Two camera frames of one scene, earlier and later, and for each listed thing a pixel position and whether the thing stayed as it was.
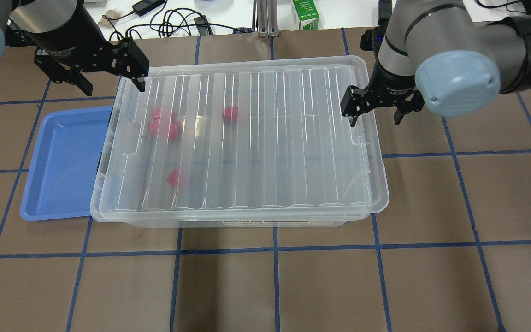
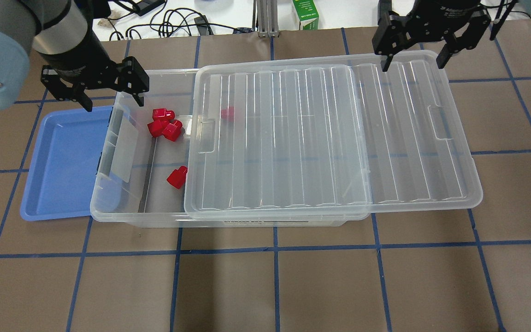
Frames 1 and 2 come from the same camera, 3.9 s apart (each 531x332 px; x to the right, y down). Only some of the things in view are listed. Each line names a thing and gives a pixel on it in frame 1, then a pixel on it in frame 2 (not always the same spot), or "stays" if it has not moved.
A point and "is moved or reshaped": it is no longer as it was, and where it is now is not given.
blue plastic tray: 65,164 stays
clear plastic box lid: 251,140 is moved or reshaped
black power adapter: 146,6 stays
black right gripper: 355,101 → 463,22
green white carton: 308,14 stays
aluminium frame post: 267,18 stays
